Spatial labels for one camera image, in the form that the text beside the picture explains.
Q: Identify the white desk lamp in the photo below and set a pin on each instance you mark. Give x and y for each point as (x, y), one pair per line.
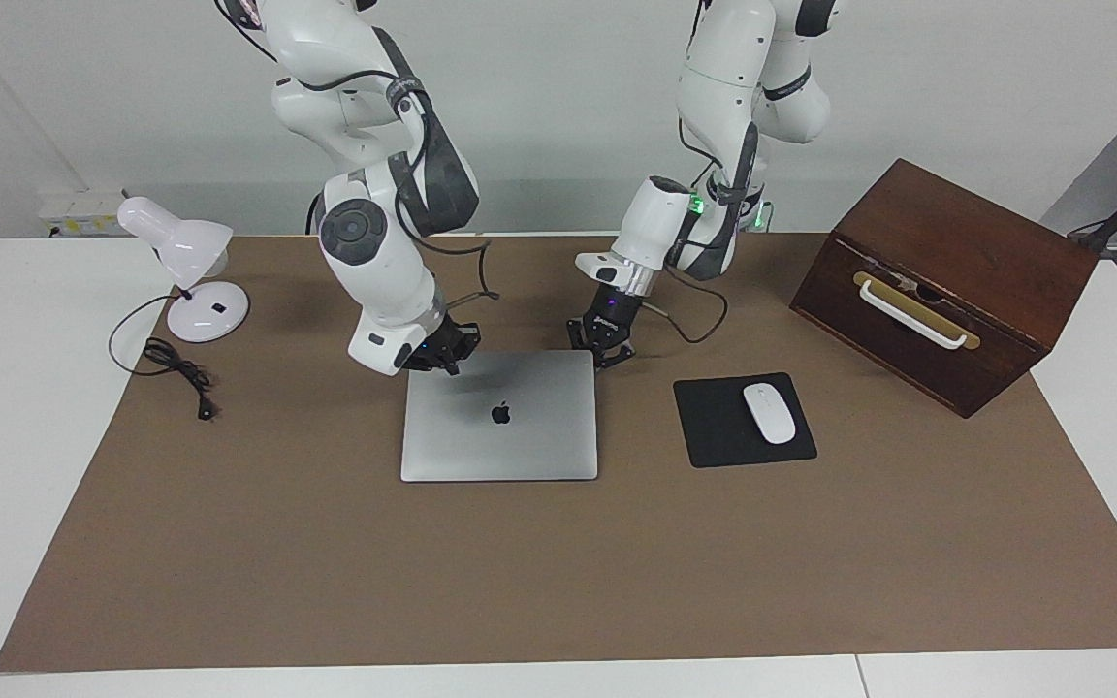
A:
(205, 315)

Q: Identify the brown table mat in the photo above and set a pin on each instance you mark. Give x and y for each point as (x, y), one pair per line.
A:
(558, 582)

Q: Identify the black mouse pad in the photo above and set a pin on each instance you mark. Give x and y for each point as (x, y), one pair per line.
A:
(714, 427)

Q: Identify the brown wooden box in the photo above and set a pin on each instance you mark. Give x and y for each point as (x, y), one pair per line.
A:
(946, 373)

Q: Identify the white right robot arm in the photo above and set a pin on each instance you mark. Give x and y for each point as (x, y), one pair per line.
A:
(365, 233)

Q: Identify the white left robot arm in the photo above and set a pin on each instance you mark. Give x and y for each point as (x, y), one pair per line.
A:
(723, 68)

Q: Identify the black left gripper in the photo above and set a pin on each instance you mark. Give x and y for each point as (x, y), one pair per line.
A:
(615, 312)

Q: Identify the white computer mouse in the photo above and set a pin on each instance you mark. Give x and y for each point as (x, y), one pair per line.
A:
(770, 414)

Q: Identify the grey silver laptop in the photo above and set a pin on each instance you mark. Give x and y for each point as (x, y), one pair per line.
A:
(500, 436)

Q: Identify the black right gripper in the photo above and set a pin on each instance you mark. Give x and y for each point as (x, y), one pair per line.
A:
(434, 344)

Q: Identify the white wall power strip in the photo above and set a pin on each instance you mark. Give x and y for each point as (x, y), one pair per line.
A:
(83, 213)

